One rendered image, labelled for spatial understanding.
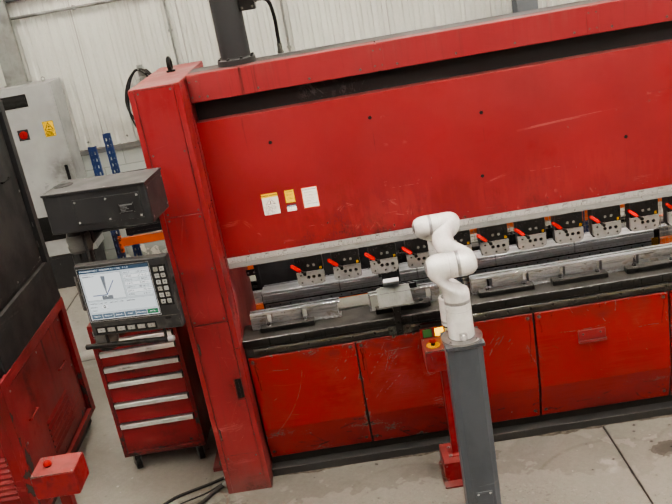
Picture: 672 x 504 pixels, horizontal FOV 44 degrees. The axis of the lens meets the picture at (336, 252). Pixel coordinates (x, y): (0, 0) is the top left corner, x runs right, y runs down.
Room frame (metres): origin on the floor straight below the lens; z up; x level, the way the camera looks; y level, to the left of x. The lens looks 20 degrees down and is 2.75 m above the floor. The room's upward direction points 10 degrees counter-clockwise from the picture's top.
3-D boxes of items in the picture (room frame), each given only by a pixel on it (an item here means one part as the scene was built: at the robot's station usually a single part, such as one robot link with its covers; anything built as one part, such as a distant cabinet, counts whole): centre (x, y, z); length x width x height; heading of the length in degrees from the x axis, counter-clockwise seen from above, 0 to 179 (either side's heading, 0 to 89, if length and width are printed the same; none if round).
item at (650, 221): (4.18, -1.64, 1.18); 0.15 x 0.09 x 0.17; 88
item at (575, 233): (4.20, -1.24, 1.18); 0.15 x 0.09 x 0.17; 88
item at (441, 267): (3.47, -0.47, 1.30); 0.19 x 0.12 x 0.24; 89
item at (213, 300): (4.45, 0.70, 1.15); 0.85 x 0.25 x 2.30; 178
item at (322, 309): (4.26, 0.28, 0.92); 0.50 x 0.06 x 0.10; 88
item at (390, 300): (4.09, -0.26, 1.00); 0.26 x 0.18 x 0.01; 178
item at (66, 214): (3.79, 1.01, 1.53); 0.51 x 0.25 x 0.85; 80
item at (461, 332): (3.47, -0.50, 1.09); 0.19 x 0.19 x 0.18
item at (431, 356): (3.89, -0.46, 0.75); 0.20 x 0.16 x 0.18; 89
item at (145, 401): (4.65, 1.21, 0.50); 0.50 x 0.50 x 1.00; 88
